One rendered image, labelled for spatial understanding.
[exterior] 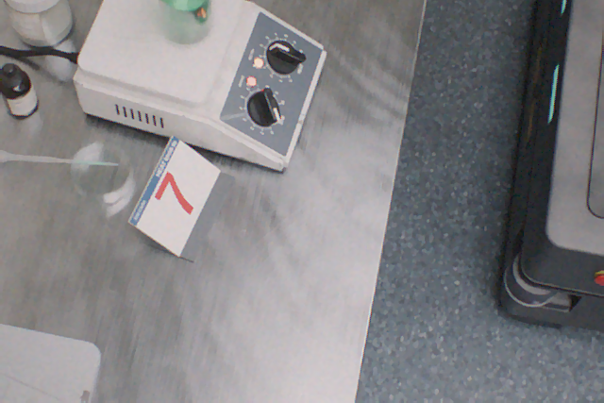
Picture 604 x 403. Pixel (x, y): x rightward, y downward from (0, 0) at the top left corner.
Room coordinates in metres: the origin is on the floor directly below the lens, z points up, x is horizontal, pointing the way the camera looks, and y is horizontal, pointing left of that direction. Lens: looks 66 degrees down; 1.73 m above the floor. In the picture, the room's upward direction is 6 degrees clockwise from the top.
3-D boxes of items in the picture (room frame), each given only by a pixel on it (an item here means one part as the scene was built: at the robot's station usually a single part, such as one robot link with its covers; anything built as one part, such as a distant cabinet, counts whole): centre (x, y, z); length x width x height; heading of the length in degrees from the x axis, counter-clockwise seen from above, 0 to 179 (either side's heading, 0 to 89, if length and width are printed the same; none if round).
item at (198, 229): (0.40, 0.10, 0.77); 0.09 x 0.06 x 0.04; 163
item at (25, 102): (0.48, 0.26, 0.78); 0.03 x 0.03 x 0.07
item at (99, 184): (0.42, 0.18, 0.76); 0.06 x 0.06 x 0.02
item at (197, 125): (0.52, 0.11, 0.79); 0.22 x 0.13 x 0.08; 79
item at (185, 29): (0.53, 0.11, 0.87); 0.06 x 0.05 x 0.08; 17
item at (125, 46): (0.53, 0.13, 0.83); 0.12 x 0.12 x 0.01; 79
